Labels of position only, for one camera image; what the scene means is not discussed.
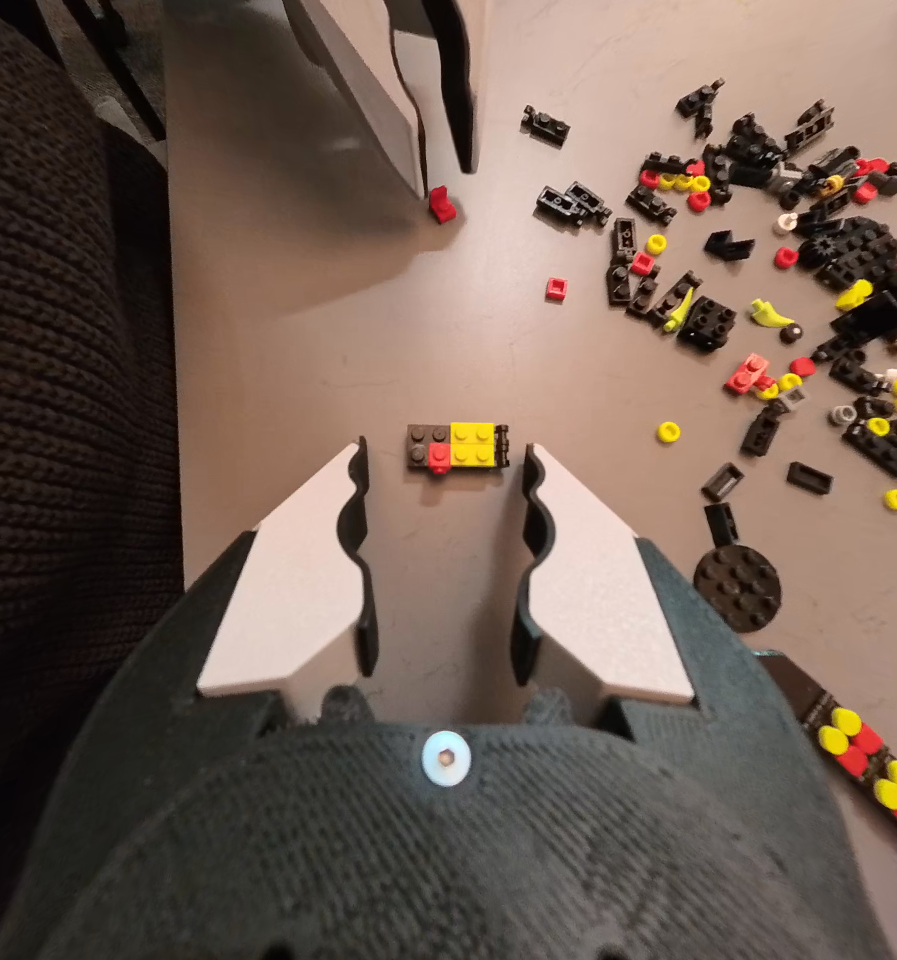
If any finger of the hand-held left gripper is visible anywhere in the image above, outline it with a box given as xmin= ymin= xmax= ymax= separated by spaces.
xmin=420 ymin=0 xmax=489 ymax=176
xmin=282 ymin=0 xmax=429 ymax=201

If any pile of lego pieces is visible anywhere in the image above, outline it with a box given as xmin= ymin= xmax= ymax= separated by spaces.
xmin=522 ymin=78 xmax=897 ymax=545

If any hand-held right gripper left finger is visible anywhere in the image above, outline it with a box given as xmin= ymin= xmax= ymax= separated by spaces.
xmin=195 ymin=436 xmax=381 ymax=723

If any black round lego plate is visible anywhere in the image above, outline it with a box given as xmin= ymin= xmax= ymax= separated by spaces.
xmin=693 ymin=545 xmax=783 ymax=633

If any black red yellow lego assembly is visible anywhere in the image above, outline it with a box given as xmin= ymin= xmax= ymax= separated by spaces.
xmin=756 ymin=651 xmax=897 ymax=850

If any dark lego plate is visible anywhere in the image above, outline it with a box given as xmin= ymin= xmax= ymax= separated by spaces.
xmin=406 ymin=423 xmax=511 ymax=475

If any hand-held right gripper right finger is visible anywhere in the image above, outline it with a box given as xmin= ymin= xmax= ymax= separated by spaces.
xmin=510 ymin=442 xmax=697 ymax=723

